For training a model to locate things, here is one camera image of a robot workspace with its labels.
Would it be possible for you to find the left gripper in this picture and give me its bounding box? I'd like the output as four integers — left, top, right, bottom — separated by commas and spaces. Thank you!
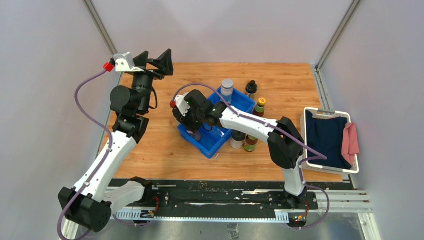
129, 49, 172, 114

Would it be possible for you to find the silver lid blue label jar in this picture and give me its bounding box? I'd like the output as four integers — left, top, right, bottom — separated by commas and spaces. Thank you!
220, 78, 234, 104

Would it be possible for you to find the silver lid millet jar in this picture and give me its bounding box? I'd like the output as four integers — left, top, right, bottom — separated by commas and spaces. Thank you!
187, 131, 202, 142

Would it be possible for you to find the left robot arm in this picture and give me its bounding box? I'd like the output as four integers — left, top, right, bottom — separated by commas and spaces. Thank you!
58, 49, 174, 233

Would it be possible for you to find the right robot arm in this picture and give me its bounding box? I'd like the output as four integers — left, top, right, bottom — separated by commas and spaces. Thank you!
170, 89, 307, 209

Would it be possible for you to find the blue divided plastic bin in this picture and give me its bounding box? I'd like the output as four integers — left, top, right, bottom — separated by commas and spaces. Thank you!
177, 88, 256, 159

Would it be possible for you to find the black lid jar right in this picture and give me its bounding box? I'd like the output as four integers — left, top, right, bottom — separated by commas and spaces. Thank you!
230, 130, 246, 149

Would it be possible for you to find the black cap soy bottle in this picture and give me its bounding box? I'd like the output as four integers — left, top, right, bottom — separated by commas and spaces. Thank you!
245, 80, 258, 100

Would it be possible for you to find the red cap sauce bottle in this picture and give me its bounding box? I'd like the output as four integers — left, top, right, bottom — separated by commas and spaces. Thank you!
252, 97, 267, 117

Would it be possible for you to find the yellow cap sauce bottle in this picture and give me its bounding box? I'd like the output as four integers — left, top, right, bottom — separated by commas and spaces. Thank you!
243, 135, 259, 152

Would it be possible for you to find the white plastic basket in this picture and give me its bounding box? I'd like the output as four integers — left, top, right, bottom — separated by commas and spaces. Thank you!
299, 106, 360, 175

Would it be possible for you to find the dark blue cloth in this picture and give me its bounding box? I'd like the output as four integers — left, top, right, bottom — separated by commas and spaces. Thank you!
305, 110, 352, 170

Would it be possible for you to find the pink cloth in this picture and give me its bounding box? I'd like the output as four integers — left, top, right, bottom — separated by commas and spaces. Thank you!
341, 122, 360, 167

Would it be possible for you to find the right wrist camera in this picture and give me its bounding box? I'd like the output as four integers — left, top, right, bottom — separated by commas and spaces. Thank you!
175, 95, 190, 117

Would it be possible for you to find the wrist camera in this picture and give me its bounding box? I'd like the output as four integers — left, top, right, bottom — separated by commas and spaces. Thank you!
113, 52, 144, 73
175, 95, 190, 117

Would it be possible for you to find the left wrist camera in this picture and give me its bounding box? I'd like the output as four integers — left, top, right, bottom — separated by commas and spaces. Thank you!
113, 52, 144, 73

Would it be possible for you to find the left aluminium frame post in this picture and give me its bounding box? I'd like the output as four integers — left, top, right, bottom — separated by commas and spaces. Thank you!
82, 0, 118, 56

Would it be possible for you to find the aluminium frame post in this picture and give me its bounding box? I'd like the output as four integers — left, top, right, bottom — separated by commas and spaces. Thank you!
315, 0, 362, 72
82, 0, 118, 56

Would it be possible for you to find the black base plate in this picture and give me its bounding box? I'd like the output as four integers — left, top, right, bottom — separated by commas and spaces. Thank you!
152, 180, 319, 220

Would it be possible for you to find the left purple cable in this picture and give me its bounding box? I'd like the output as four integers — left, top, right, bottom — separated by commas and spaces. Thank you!
56, 61, 152, 240

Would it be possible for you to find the purple cable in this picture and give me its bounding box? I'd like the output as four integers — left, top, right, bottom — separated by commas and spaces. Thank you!
169, 82, 331, 231
56, 61, 152, 240

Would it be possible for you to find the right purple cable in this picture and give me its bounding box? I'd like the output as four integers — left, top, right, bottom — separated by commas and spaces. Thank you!
169, 82, 331, 231

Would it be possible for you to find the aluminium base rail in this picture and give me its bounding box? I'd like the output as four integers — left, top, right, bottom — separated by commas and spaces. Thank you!
63, 180, 381, 240

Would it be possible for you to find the right aluminium frame post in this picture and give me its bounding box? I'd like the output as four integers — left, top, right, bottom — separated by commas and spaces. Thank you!
315, 0, 362, 72

